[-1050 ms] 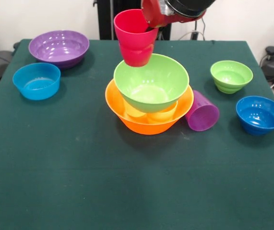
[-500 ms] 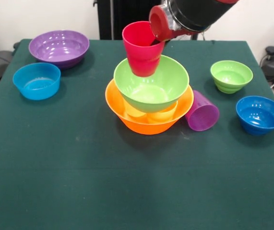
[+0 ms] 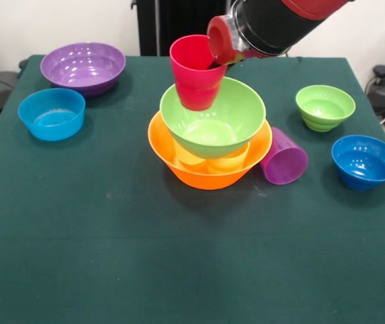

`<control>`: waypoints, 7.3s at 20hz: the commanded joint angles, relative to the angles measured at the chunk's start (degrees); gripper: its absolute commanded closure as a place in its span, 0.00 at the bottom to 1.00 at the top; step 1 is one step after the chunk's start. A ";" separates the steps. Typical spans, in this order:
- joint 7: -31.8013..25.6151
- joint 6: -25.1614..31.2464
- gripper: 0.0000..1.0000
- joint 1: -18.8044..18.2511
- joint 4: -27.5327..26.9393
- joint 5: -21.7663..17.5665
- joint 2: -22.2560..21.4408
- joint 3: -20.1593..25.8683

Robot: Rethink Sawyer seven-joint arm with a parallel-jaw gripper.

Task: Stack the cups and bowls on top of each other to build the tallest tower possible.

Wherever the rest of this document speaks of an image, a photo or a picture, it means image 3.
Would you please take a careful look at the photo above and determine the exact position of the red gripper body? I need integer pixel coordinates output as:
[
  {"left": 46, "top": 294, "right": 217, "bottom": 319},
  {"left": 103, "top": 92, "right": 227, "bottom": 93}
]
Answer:
[{"left": 206, "top": 15, "right": 264, "bottom": 67}]

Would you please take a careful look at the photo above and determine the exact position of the yellow cup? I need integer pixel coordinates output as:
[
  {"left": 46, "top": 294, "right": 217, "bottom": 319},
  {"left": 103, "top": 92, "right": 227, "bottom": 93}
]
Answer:
[{"left": 206, "top": 141, "right": 250, "bottom": 175}]

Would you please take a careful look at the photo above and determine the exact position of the dark green table cloth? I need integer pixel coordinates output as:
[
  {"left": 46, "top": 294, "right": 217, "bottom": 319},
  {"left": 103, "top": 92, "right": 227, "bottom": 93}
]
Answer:
[{"left": 0, "top": 54, "right": 385, "bottom": 324}]

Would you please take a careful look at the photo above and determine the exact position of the large purple bowl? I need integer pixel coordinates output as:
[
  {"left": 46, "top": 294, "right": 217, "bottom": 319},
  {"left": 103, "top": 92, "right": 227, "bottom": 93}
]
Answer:
[{"left": 40, "top": 41, "right": 127, "bottom": 99}]

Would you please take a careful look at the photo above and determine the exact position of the large green bowl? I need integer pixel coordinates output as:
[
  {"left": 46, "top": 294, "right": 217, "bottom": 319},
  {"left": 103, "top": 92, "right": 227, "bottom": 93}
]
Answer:
[{"left": 158, "top": 76, "right": 267, "bottom": 160}]

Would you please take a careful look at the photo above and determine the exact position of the purple cup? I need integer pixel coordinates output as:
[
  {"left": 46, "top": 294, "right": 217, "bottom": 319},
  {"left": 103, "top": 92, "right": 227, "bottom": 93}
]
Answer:
[{"left": 259, "top": 126, "right": 309, "bottom": 186}]

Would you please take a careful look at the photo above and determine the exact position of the light blue bowl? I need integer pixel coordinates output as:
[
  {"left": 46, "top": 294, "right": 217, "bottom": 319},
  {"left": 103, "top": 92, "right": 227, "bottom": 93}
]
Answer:
[{"left": 17, "top": 88, "right": 86, "bottom": 142}]

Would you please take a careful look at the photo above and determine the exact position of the small green bowl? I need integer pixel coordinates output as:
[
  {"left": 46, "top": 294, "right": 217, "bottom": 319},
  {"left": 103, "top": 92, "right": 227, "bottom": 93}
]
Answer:
[{"left": 295, "top": 84, "right": 357, "bottom": 134}]

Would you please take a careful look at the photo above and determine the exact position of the translucent yellow-green cup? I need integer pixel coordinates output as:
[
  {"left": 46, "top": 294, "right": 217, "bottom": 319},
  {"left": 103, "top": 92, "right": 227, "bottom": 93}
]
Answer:
[{"left": 173, "top": 140, "right": 207, "bottom": 166}]

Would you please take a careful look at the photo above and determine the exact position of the large orange bowl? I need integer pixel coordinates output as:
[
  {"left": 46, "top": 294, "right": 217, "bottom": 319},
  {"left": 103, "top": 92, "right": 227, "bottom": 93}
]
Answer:
[{"left": 147, "top": 110, "right": 273, "bottom": 191}]

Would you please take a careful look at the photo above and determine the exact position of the red cup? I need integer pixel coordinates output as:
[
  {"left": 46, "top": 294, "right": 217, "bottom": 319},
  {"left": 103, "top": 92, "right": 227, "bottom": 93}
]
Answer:
[{"left": 169, "top": 34, "right": 229, "bottom": 112}]

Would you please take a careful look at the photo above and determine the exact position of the dark blue bowl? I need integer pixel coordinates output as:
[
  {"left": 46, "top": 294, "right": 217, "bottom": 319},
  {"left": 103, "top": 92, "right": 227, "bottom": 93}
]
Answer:
[{"left": 330, "top": 134, "right": 385, "bottom": 192}]

